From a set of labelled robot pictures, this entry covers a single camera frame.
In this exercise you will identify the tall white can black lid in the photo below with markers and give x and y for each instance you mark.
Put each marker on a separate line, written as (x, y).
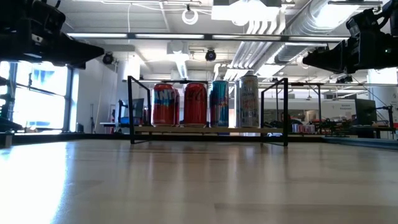
(237, 105)
(250, 105)

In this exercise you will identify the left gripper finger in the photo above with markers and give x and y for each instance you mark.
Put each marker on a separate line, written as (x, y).
(77, 51)

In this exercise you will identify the black computer monitor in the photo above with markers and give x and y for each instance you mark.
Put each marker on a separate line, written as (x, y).
(365, 112)

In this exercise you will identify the black aluminium table frame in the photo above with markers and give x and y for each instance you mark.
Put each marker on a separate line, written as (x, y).
(77, 136)

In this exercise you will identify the long ceiling light strip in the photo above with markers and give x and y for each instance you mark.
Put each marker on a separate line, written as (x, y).
(96, 35)

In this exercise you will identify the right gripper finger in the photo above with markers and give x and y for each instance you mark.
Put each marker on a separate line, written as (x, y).
(331, 57)

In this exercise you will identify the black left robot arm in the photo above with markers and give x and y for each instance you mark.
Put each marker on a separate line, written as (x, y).
(9, 31)

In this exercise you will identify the silver ventilation duct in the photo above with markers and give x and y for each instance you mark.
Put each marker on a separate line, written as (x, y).
(311, 28)

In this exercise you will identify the black equipment stand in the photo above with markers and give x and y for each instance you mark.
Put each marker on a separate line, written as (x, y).
(9, 126)

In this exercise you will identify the large bright window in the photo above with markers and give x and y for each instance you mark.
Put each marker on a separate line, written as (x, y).
(40, 105)

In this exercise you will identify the red Coca-Cola can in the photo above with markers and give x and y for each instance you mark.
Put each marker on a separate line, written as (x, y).
(195, 109)

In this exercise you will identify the wooden shelf black metal frame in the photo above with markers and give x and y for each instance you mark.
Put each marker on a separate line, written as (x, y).
(217, 129)

